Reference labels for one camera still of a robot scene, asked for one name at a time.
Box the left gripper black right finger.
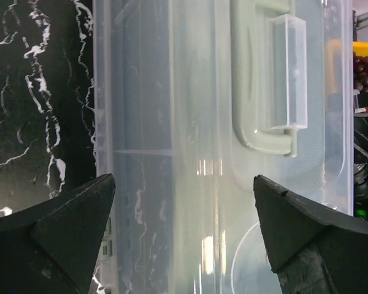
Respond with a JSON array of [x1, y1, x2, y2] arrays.
[[253, 175, 368, 293]]

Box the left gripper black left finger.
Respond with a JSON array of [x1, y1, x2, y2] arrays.
[[0, 174, 115, 293]]

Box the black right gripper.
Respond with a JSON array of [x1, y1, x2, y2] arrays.
[[353, 91, 368, 221]]

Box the translucent green tool box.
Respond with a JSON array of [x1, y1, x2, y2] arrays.
[[93, 1, 353, 293]]

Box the dark purple grape bunch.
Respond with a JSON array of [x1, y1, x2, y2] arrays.
[[353, 52, 368, 93]]

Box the black marble pattern mat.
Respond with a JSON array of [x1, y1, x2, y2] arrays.
[[0, 1, 96, 217]]

